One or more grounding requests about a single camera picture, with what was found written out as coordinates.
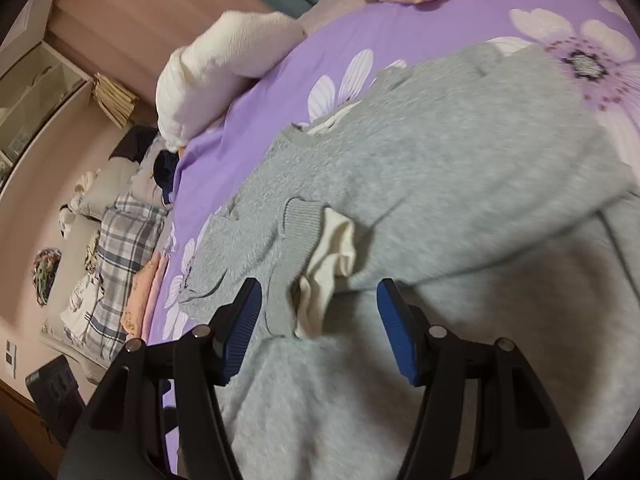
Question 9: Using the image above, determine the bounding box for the grey New York sweatshirt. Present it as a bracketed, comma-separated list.
[179, 44, 639, 479]

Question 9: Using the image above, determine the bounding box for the pink orange cloth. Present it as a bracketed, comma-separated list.
[120, 252, 168, 341]

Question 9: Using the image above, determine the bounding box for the plaid grey pillow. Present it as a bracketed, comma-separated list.
[60, 193, 166, 362]

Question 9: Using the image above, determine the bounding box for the beige pillow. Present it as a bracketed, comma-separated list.
[78, 157, 139, 220]

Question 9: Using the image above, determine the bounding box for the dark navy garment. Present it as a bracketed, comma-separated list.
[109, 127, 181, 206]

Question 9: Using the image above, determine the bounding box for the tan straw broom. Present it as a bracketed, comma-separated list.
[92, 73, 139, 129]

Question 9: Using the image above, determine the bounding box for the white display shelf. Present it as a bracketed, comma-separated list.
[0, 39, 94, 196]

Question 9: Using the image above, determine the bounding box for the purple floral bed sheet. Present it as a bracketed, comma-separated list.
[152, 0, 639, 341]

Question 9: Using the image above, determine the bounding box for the white wall switch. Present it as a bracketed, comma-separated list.
[4, 340, 17, 378]

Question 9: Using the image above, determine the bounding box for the colourful wall ornament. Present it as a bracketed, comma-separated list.
[32, 248, 62, 307]

